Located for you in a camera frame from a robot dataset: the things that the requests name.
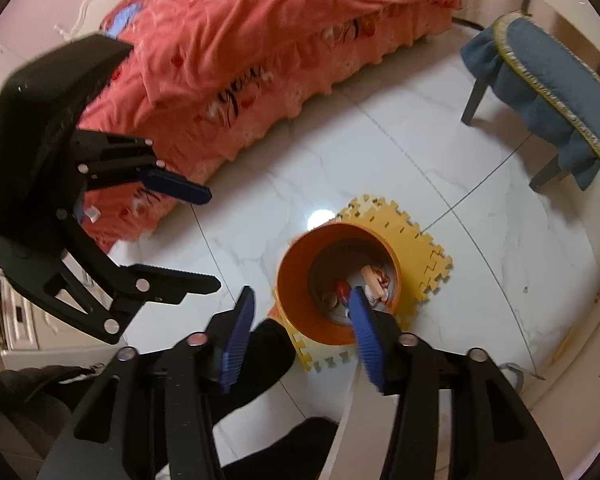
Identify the white drawer cabinet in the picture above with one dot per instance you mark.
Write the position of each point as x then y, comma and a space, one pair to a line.
15, 320

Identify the person's dark trousers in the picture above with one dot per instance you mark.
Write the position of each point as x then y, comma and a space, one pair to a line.
265, 355

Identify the blue seat cushion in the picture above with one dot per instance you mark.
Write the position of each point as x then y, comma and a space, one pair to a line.
545, 80

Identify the pink printed bedspread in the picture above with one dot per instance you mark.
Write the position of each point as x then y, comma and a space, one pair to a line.
255, 35

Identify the orange round bin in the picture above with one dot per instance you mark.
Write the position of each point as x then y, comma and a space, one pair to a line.
300, 280

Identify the beige printed wrapper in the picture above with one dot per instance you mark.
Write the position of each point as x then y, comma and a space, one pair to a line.
375, 280

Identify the white backed chair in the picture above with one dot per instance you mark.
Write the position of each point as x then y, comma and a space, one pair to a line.
475, 100

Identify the grey slipper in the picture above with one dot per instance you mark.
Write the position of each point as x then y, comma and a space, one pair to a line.
512, 375

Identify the yellow foam puzzle mat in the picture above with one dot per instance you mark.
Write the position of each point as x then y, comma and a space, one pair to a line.
420, 255

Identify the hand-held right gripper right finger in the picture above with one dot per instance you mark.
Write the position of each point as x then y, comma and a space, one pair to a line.
367, 340

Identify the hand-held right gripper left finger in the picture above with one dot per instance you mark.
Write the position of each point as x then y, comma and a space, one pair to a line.
237, 340

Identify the red toy figure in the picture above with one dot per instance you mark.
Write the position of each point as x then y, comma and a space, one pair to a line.
341, 292

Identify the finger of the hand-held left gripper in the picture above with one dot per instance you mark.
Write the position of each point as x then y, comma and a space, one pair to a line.
180, 187
180, 281

